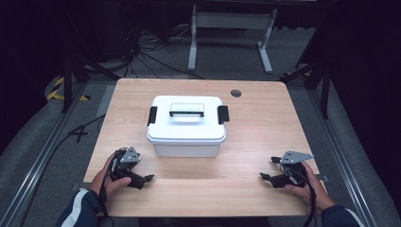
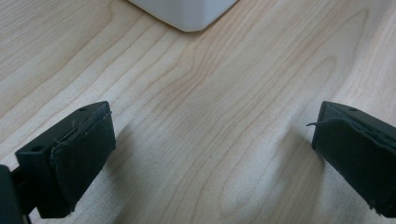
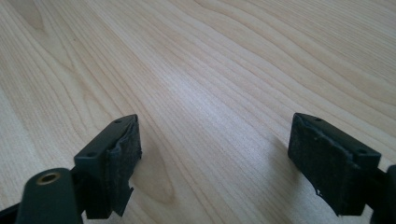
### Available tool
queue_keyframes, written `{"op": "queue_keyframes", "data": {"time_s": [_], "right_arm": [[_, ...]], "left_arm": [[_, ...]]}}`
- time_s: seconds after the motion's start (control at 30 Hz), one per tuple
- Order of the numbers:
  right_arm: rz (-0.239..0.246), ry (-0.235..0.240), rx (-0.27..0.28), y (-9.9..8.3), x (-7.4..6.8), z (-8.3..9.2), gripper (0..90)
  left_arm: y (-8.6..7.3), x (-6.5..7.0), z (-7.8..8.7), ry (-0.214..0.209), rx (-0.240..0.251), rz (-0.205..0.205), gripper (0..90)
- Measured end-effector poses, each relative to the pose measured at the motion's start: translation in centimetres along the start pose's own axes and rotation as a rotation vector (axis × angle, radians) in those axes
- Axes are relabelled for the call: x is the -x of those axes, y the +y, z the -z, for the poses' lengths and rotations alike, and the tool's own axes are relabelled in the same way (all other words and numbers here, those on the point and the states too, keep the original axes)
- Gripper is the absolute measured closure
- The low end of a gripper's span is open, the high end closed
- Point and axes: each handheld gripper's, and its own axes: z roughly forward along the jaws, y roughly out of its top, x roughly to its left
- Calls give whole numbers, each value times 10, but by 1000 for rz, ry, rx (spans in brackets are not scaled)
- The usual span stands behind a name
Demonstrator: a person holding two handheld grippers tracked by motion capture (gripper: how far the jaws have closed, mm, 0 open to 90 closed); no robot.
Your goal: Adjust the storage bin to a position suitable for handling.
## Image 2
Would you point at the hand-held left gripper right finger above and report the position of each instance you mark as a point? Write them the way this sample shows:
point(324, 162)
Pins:
point(361, 155)

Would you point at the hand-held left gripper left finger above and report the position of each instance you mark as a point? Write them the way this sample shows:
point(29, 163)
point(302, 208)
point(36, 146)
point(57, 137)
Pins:
point(71, 158)

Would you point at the white plastic container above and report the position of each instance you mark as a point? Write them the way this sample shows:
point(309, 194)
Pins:
point(186, 14)

